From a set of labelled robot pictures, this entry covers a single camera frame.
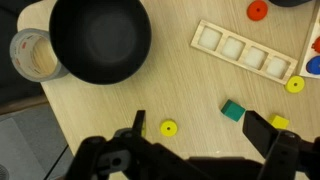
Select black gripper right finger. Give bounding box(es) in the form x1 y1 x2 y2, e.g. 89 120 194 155
242 110 320 180

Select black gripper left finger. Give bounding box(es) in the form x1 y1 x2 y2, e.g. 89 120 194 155
66 109 208 180

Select blue round block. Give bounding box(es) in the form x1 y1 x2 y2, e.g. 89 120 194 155
305 55 320 75

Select yellow cube block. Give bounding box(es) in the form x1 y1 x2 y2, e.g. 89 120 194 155
269 114 290 131

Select yellow round block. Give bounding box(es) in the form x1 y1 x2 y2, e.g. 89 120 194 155
284 75 306 95
159 119 179 138

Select green cube block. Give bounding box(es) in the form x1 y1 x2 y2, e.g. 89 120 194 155
220 98 247 123

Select red round block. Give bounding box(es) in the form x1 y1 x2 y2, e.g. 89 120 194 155
246 0 269 22
311 36 320 54

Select wooden peg board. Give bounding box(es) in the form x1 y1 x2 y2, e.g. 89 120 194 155
298 6 320 80

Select black bowl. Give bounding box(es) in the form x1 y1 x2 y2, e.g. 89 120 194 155
48 0 153 85

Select wooden four-slot tray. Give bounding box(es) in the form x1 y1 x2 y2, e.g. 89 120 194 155
190 19 299 86

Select brown padded bar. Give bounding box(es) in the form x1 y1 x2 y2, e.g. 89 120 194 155
0 94 49 116

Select silver duct tape roll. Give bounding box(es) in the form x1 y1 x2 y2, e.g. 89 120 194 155
9 28 69 83

